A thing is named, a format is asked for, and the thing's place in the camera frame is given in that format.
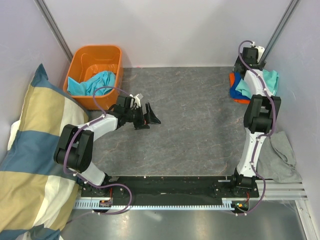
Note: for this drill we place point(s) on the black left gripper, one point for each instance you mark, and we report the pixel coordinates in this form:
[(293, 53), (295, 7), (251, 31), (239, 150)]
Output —
[(149, 116)]

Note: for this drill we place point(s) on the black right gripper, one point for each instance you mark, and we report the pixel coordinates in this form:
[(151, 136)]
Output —
[(237, 63)]

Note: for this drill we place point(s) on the mint green t shirt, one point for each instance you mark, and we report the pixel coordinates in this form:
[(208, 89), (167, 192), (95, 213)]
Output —
[(270, 77)]

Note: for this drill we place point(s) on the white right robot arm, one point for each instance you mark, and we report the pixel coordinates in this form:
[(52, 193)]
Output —
[(259, 119)]

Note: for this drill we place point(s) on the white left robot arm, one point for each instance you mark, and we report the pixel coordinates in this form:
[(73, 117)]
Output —
[(74, 150)]

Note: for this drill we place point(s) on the folded orange t shirt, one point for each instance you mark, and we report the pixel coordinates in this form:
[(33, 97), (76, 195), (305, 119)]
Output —
[(232, 78)]

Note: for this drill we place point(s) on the folded blue t shirt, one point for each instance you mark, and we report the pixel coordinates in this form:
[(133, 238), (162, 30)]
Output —
[(236, 93)]

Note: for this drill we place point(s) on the light blue t shirt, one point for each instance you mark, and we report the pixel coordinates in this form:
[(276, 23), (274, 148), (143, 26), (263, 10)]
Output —
[(87, 88)]

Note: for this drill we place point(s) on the orange plastic basket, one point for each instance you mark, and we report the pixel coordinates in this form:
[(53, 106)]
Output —
[(87, 62)]

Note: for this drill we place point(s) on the grey cloth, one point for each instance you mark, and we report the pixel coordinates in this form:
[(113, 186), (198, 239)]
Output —
[(277, 160)]

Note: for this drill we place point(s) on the striped blue beige pillow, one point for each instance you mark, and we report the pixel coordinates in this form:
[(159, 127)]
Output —
[(36, 196)]

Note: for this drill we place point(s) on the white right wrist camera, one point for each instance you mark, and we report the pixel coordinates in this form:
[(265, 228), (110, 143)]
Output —
[(260, 50)]

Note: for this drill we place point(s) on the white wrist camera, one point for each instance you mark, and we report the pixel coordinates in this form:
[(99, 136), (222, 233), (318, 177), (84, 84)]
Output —
[(136, 100), (260, 50)]

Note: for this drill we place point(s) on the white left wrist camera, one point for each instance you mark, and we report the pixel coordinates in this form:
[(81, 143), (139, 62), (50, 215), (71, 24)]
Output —
[(136, 100)]

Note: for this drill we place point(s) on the right aluminium corner post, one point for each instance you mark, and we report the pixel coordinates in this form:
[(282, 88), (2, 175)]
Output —
[(278, 30)]

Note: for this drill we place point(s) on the aluminium corner post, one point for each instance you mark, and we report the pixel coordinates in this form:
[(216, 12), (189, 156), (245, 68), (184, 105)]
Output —
[(44, 9), (278, 30)]

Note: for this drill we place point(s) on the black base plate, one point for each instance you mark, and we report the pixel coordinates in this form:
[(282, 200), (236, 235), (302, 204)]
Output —
[(166, 190)]

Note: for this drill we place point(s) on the white slotted cable duct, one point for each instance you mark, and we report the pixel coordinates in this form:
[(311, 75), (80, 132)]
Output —
[(97, 204)]

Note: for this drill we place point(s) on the left aluminium corner post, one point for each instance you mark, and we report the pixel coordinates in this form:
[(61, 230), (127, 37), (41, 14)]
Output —
[(44, 9)]

